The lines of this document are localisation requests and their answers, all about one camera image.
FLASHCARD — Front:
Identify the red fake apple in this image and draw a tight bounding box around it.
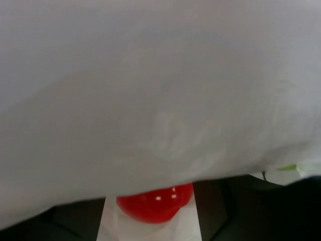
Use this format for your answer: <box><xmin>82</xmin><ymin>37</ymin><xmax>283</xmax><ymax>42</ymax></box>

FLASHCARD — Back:
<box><xmin>116</xmin><ymin>183</ymin><xmax>194</xmax><ymax>223</ymax></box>

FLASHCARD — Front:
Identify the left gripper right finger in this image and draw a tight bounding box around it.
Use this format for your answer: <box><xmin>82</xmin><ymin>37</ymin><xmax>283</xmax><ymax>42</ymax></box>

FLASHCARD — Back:
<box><xmin>193</xmin><ymin>175</ymin><xmax>320</xmax><ymax>240</ymax></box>

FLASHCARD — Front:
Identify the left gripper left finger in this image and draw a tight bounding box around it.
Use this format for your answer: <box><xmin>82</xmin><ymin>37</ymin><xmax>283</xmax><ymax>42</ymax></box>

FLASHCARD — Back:
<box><xmin>1</xmin><ymin>198</ymin><xmax>105</xmax><ymax>241</ymax></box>

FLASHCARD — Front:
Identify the white plastic bag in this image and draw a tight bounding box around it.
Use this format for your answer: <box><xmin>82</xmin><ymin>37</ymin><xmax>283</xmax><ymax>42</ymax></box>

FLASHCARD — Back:
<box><xmin>1</xmin><ymin>1</ymin><xmax>320</xmax><ymax>229</ymax></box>

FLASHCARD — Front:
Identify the green fake fruit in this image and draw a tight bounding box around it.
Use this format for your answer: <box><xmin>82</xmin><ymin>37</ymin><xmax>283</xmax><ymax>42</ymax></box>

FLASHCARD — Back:
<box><xmin>277</xmin><ymin>165</ymin><xmax>297</xmax><ymax>171</ymax></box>

